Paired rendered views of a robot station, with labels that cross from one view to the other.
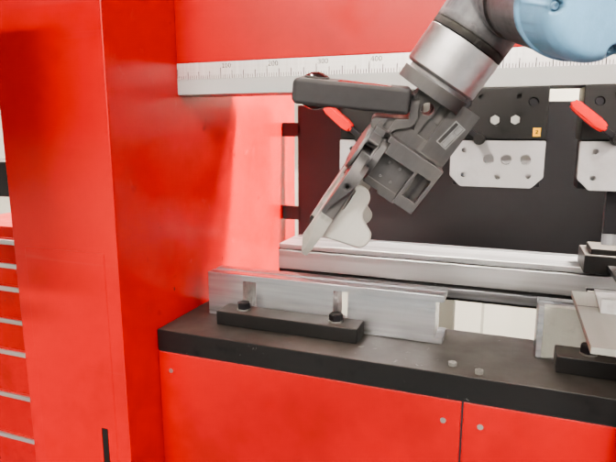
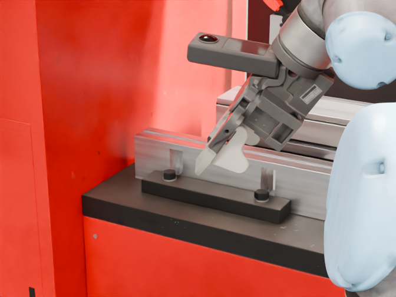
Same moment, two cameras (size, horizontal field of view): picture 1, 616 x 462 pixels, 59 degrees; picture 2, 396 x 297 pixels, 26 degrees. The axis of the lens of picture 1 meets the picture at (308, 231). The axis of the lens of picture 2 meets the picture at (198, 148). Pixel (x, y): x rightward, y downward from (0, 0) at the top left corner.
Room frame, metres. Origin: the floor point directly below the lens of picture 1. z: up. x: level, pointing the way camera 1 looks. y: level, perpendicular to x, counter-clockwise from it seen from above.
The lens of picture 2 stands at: (-0.46, -0.14, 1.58)
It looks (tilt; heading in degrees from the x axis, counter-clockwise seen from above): 21 degrees down; 8
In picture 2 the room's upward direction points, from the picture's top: straight up
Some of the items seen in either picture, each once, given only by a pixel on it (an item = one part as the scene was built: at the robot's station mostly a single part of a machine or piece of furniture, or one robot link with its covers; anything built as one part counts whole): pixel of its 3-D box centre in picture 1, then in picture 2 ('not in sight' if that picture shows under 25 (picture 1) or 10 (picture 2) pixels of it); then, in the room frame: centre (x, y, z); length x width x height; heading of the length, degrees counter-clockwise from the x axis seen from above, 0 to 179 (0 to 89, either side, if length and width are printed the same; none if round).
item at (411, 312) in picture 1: (321, 301); (250, 174); (1.07, -0.03, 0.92); 0.50 x 0.06 x 0.10; 69
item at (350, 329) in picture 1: (288, 322); (214, 195); (1.04, 0.04, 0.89); 0.30 x 0.05 x 0.03; 69
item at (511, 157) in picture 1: (498, 137); not in sight; (0.96, -0.33, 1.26); 0.15 x 0.09 x 0.17; 69
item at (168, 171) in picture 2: (243, 305); (169, 175); (1.07, 0.13, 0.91); 0.03 x 0.03 x 0.02
